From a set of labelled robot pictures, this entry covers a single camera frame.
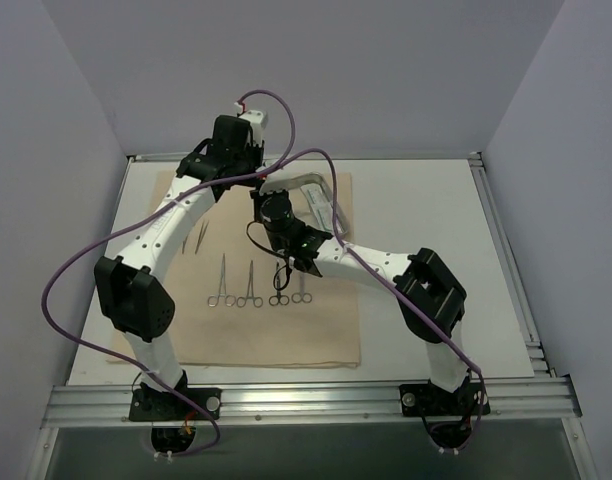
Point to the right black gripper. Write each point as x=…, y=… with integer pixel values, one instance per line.
x=259, y=198

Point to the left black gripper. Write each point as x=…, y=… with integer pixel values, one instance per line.
x=256, y=156

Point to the metal instrument tray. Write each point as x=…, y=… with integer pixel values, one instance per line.
x=341, y=224

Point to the surgical forceps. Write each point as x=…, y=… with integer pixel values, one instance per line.
x=250, y=297

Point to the beige cloth wrap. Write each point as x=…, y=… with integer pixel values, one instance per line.
x=323, y=333

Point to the white packet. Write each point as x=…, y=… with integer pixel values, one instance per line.
x=319, y=206

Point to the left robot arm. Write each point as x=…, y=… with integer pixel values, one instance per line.
x=130, y=285

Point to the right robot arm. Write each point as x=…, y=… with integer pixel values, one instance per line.
x=431, y=299

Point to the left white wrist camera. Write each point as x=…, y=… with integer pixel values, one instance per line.
x=258, y=120

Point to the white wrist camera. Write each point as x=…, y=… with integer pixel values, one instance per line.
x=258, y=120
x=278, y=184

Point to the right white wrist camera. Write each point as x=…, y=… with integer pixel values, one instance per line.
x=278, y=184

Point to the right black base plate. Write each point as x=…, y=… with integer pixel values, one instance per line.
x=428, y=400

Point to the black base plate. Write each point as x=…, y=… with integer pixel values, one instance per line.
x=428, y=400
x=148, y=405

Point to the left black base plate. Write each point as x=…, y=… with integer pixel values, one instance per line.
x=148, y=405

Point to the aluminium frame rail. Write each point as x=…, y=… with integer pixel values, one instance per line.
x=313, y=403

